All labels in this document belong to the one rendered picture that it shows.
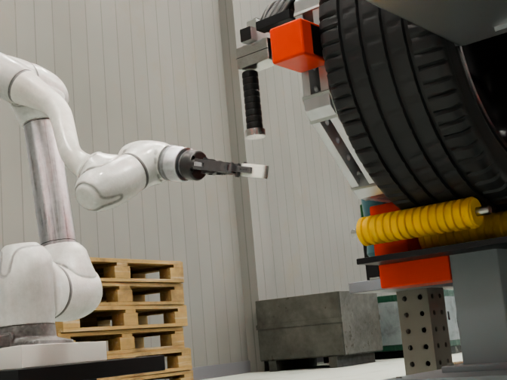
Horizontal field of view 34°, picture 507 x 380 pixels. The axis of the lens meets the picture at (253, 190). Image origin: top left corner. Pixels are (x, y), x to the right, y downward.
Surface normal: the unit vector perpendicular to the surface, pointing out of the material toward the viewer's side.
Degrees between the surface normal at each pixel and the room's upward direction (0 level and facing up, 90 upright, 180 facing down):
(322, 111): 135
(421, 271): 90
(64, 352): 90
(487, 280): 90
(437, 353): 90
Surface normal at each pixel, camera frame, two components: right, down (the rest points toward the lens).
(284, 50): -0.64, -0.08
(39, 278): 0.67, -0.28
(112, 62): 0.84, -0.17
